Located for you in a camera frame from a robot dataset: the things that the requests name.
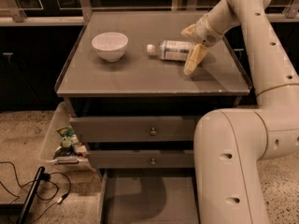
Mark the metal railing frame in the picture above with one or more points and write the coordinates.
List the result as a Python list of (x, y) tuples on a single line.
[(79, 12)]

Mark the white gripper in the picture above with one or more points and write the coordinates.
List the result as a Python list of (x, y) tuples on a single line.
[(205, 32)]

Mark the brass top drawer knob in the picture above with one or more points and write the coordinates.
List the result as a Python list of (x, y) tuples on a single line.
[(153, 131)]

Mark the grey top drawer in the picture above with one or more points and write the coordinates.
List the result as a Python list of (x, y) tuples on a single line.
[(134, 129)]

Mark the clear plastic storage bin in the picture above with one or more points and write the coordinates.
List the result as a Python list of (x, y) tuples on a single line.
[(52, 141)]

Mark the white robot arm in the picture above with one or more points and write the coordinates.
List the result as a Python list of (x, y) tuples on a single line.
[(228, 143)]

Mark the grey bottom drawer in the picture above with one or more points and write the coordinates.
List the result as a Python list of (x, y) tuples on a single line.
[(148, 196)]

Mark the green snack packets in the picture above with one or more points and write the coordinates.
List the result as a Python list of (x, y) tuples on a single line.
[(69, 144)]

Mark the white ceramic bowl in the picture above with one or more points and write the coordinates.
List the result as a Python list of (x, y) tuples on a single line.
[(110, 46)]

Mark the black flat bar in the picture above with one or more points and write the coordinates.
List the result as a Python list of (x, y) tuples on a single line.
[(31, 195)]

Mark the grey drawer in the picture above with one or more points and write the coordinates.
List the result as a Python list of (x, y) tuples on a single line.
[(122, 159), (148, 196), (134, 129)]

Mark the grey drawer cabinet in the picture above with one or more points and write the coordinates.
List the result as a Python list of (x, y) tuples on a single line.
[(138, 85)]

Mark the grey middle drawer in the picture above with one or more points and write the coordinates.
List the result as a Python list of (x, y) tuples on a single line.
[(122, 159)]

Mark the clear blue-label plastic bottle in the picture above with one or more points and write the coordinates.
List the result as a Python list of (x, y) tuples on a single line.
[(171, 50)]

